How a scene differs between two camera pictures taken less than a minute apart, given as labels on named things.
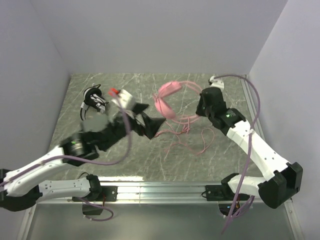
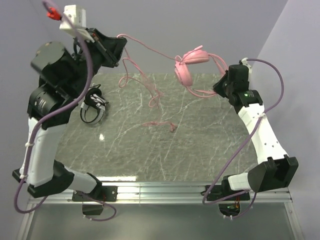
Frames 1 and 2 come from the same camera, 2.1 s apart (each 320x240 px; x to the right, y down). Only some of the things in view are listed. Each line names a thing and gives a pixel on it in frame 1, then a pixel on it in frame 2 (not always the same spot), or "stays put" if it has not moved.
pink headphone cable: (197, 141) to (155, 121)
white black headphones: (92, 97) stays put
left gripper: (139, 122) to (105, 49)
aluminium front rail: (158, 193) stays put
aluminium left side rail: (26, 224) stays put
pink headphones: (161, 106) to (183, 69)
